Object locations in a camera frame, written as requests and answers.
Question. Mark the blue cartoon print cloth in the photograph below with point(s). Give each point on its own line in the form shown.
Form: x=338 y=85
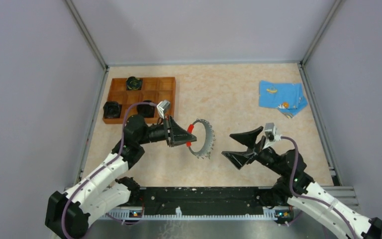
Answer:
x=288 y=98

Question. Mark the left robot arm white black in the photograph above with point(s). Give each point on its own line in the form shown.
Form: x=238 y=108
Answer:
x=70 y=214

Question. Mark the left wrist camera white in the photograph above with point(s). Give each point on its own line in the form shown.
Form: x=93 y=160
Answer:
x=162 y=108

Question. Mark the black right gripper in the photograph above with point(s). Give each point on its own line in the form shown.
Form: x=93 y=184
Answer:
x=239 y=159

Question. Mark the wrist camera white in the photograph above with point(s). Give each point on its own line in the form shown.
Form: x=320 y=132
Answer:
x=272 y=135
x=162 y=108

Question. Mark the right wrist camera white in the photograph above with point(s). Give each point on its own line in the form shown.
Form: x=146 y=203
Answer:
x=272 y=135

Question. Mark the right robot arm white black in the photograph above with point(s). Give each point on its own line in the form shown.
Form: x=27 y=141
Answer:
x=281 y=155

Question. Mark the dark rolled item front left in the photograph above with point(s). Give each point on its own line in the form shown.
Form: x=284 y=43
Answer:
x=112 y=110

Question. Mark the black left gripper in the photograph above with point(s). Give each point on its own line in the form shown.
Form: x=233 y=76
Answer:
x=177 y=135

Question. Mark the dark green rolled item back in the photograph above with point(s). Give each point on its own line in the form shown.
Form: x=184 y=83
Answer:
x=133 y=83

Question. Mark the dark rolled item front middle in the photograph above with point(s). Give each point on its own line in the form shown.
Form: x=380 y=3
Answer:
x=146 y=110

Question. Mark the wooden compartment tray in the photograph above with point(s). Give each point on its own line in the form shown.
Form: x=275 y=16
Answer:
x=154 y=89

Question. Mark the large metal keyring red grip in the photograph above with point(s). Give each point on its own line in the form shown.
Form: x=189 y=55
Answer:
x=205 y=151

